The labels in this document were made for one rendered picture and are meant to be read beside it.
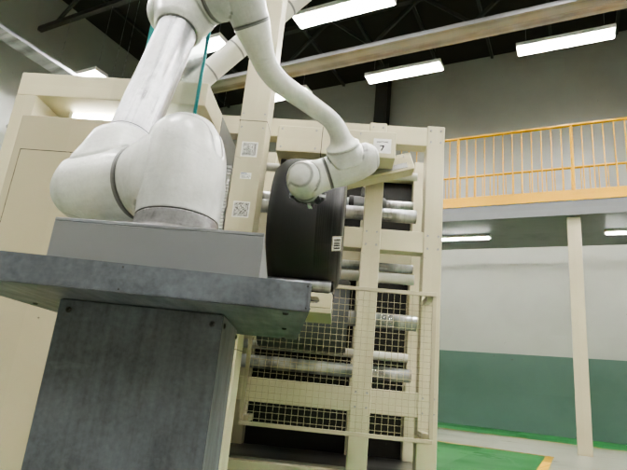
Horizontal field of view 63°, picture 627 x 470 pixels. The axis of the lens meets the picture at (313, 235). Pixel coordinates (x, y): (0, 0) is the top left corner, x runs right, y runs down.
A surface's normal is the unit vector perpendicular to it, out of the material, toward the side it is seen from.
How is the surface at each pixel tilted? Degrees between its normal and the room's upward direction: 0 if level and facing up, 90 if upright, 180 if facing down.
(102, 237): 90
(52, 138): 90
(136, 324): 90
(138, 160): 87
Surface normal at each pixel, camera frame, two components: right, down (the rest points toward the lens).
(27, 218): -0.04, -0.28
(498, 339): -0.44, -0.29
